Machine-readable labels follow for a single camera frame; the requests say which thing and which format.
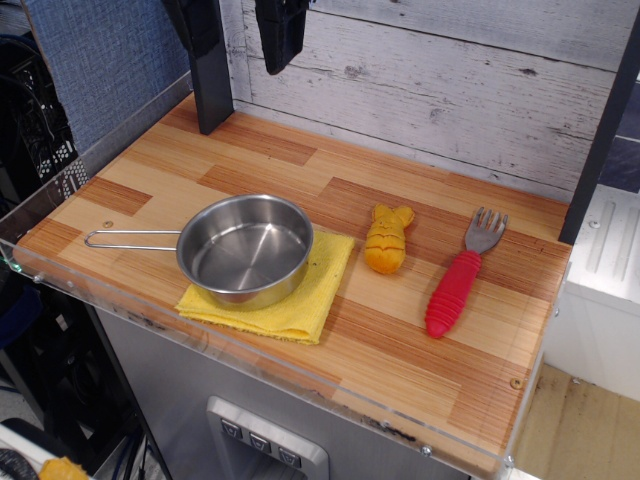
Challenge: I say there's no black plastic crate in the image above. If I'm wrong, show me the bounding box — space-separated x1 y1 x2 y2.
1 34 78 200

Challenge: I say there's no yellow folded towel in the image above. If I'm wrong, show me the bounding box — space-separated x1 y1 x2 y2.
176 231 355 345

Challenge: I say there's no dark vertical post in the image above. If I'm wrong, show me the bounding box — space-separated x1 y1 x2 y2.
179 0 235 135
558 13 639 245

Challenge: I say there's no dark left vertical post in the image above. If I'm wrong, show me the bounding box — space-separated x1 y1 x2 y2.
179 0 235 135

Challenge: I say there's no red handled metal fork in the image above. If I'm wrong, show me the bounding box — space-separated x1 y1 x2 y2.
425 207 509 338

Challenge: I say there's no dark right vertical post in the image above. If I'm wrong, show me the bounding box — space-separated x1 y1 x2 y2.
558 13 639 245

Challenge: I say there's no white ribbed box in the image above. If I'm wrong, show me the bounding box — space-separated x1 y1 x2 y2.
543 186 639 400

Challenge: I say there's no yellow object bottom left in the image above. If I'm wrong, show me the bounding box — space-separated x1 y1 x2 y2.
38 457 89 480

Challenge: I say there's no clear acrylic table guard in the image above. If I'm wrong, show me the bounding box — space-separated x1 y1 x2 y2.
1 86 570 479

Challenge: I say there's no stainless steel saucepan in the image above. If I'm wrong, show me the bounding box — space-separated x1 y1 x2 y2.
84 194 315 311

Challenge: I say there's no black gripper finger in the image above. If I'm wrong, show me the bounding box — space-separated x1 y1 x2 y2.
255 0 308 75
162 0 220 56

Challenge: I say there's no orange plush toy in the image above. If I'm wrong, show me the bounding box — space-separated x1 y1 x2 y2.
365 204 415 275

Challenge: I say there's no silver button panel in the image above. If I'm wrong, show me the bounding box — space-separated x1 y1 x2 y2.
206 396 330 479

